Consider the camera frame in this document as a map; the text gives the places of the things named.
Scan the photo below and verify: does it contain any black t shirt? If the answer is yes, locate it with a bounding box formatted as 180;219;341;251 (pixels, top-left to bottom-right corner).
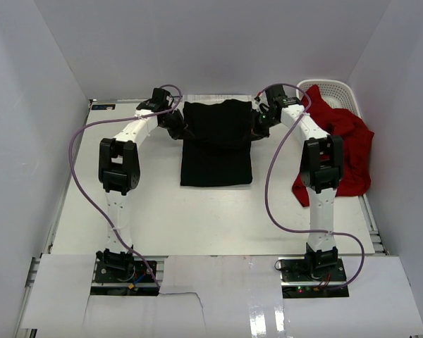
180;99;252;187

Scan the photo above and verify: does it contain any red t shirt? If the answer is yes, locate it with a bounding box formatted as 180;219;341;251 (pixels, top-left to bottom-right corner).
307;85;374;197

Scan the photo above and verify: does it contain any purple cable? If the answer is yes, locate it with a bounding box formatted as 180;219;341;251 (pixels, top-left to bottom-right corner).
69;83;184;289
253;82;366;292

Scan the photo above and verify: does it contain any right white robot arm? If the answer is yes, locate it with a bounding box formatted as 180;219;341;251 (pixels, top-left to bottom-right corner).
254;83;344;281

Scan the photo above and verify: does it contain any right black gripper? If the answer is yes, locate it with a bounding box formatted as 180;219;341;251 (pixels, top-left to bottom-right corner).
243;109;280;144

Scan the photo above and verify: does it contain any white plastic basket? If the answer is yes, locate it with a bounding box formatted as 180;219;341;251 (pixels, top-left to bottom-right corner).
296;79;361;118

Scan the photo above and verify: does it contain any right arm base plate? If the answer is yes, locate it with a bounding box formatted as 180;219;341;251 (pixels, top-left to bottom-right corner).
274;258;350;299

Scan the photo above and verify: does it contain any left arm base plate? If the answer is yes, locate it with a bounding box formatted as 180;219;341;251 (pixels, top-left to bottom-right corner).
90;260;159;296

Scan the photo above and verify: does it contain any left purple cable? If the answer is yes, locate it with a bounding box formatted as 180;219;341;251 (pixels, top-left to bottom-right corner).
69;83;184;289

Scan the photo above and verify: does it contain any small label sticker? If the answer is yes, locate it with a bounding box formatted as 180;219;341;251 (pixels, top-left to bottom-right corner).
91;104;116;111

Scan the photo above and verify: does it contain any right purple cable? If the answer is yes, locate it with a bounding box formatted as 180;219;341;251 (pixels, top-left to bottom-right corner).
253;82;366;292

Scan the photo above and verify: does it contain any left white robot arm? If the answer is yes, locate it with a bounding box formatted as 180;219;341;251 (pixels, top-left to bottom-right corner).
97;84;186;282

